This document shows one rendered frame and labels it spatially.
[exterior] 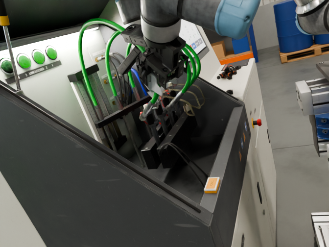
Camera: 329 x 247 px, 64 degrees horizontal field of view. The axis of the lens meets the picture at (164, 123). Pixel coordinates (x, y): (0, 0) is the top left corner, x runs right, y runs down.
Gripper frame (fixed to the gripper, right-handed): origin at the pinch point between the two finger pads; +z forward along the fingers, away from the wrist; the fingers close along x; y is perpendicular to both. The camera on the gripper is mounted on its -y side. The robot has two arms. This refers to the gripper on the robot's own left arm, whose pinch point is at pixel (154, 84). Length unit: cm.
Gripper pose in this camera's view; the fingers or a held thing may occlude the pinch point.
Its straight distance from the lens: 71.1
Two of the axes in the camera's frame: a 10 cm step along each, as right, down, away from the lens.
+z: -0.2, 4.5, 8.9
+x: 7.2, -6.2, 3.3
